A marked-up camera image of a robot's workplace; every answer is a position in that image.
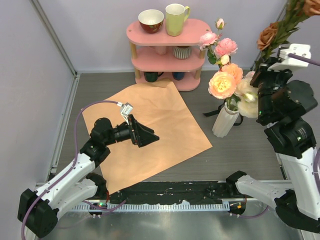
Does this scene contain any white ribbed vase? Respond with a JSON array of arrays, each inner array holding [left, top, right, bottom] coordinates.
[[212, 103, 240, 138]]

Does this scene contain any small orange flower stem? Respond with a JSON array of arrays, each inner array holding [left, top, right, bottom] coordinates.
[[254, 0, 320, 71]]

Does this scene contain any black printed ribbon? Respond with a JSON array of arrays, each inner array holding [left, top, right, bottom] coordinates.
[[203, 103, 244, 126]]

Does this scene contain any green orange wrapping paper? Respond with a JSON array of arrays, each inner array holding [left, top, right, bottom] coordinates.
[[80, 79, 212, 194]]

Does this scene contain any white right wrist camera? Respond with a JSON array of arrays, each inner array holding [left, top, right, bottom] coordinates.
[[267, 43, 312, 72]]

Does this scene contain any red white bowl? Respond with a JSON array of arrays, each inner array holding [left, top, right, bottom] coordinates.
[[138, 9, 165, 34]]

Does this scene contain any white slotted cable duct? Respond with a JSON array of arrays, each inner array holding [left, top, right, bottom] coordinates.
[[70, 200, 230, 213]]

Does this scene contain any pink mug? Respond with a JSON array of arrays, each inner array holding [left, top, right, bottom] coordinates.
[[149, 46, 167, 56]]

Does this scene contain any pink three-tier shelf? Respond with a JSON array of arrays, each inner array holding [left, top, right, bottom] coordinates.
[[126, 18, 211, 92]]

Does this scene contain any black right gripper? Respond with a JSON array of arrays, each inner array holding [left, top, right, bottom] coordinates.
[[249, 56, 294, 121]]

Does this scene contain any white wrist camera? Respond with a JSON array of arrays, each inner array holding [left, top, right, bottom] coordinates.
[[267, 43, 312, 72], [117, 101, 133, 123]]

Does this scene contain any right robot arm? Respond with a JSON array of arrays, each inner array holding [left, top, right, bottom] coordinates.
[[225, 57, 320, 234]]

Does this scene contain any yellow ceramic mug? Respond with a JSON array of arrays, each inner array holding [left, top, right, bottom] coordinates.
[[165, 3, 190, 37]]

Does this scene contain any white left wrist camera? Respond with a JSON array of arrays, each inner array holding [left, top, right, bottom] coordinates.
[[117, 101, 133, 123]]

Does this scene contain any striped grey cup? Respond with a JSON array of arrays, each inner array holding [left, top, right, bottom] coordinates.
[[172, 46, 192, 60]]

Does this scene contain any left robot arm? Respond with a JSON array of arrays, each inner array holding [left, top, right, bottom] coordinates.
[[17, 114, 160, 239]]

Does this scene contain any dark green mug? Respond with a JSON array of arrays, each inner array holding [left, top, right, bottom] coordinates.
[[143, 71, 164, 83]]

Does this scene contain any dark blue cup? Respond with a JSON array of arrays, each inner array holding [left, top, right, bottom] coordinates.
[[172, 72, 185, 81]]

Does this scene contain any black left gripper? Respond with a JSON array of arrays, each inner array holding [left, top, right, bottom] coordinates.
[[104, 114, 159, 147]]

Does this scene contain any pink rose stem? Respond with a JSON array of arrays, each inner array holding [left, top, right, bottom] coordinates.
[[198, 18, 238, 69], [208, 63, 243, 112]]

